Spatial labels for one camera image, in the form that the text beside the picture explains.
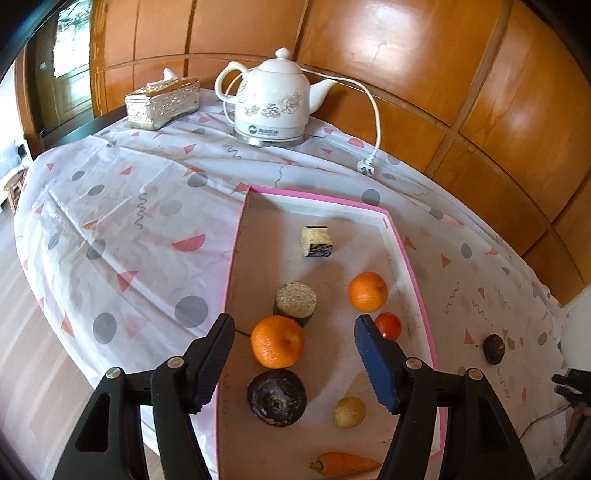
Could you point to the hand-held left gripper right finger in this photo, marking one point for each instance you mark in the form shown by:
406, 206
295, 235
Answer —
376, 364

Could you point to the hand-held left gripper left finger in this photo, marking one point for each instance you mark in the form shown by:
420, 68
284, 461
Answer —
212, 364

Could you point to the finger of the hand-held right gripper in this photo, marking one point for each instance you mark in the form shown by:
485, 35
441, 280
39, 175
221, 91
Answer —
565, 391
561, 379

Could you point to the red tomato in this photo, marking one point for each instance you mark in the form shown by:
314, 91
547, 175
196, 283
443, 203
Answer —
388, 325

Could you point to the small yellow fruit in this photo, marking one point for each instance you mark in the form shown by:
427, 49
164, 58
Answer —
350, 411

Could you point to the orange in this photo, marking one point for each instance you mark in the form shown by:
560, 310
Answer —
368, 290
278, 342

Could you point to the dark round fruit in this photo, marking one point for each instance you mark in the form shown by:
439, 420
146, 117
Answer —
276, 397
494, 349

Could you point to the cut dark-skinned pale piece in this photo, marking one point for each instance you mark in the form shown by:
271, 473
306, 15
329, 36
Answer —
295, 300
317, 240

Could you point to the carrot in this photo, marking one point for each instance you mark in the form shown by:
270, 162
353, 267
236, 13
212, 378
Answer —
346, 464

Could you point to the pink-edged shallow cardboard box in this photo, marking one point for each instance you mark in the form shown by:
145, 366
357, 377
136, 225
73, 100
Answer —
277, 258

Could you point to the white patterned tablecloth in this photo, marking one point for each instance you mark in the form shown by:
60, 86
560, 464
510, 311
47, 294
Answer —
115, 207

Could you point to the silver kettle base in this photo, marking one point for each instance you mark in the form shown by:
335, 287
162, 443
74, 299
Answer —
268, 139

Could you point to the silver embossed tissue box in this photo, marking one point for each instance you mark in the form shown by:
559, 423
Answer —
161, 104

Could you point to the small wooden stool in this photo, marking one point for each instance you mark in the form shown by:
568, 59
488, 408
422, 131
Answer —
14, 187

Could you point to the dark round table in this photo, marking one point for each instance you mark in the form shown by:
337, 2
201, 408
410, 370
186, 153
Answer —
78, 134

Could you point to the white floral ceramic kettle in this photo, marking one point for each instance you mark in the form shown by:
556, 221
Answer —
272, 99

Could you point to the wooden door with glass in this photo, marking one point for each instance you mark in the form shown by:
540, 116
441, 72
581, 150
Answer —
64, 69

